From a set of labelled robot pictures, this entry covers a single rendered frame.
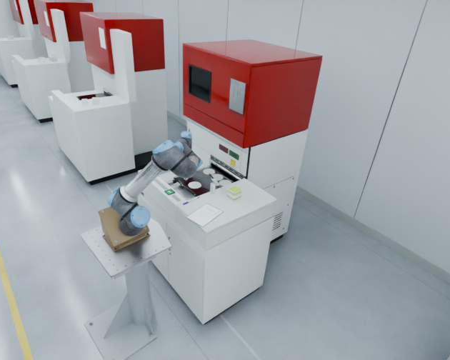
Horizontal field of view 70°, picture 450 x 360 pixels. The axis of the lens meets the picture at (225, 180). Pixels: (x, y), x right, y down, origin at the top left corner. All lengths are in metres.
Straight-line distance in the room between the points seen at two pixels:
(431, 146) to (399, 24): 1.06
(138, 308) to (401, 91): 2.80
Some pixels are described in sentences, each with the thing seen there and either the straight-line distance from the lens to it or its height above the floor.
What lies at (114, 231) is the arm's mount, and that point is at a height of 0.92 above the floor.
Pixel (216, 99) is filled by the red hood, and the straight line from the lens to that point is 2.49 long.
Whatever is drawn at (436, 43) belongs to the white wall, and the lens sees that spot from 3.21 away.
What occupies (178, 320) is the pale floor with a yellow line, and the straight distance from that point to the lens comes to 2.74.
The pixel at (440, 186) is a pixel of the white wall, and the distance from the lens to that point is 3.38.
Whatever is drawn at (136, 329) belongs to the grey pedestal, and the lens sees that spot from 2.71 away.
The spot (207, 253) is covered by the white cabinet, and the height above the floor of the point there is 0.79.
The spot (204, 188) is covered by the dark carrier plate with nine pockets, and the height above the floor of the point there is 0.90.
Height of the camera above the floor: 2.24
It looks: 31 degrees down
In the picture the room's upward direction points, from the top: 4 degrees clockwise
